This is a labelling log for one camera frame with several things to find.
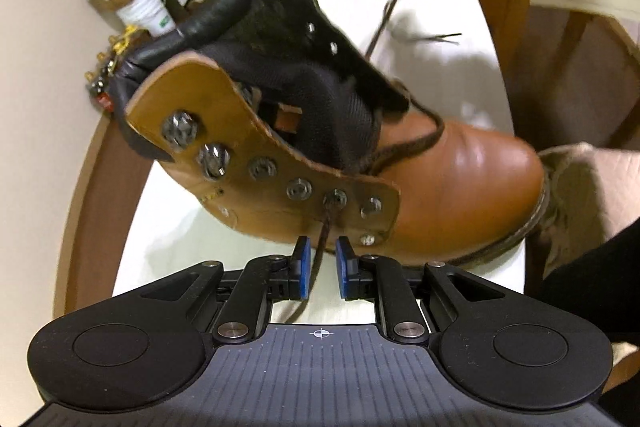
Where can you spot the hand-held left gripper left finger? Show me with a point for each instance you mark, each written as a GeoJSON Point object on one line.
{"type": "Point", "coordinates": [301, 269]}

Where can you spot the person's black clothing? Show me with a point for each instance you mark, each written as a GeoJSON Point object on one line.
{"type": "Point", "coordinates": [595, 277]}

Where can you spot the cluster of cooking oil bottles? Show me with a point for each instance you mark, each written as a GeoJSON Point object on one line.
{"type": "Point", "coordinates": [107, 77]}

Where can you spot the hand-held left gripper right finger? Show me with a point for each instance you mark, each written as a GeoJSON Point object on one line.
{"type": "Point", "coordinates": [344, 269]}

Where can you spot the brown leather boot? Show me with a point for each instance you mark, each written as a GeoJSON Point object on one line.
{"type": "Point", "coordinates": [475, 187]}

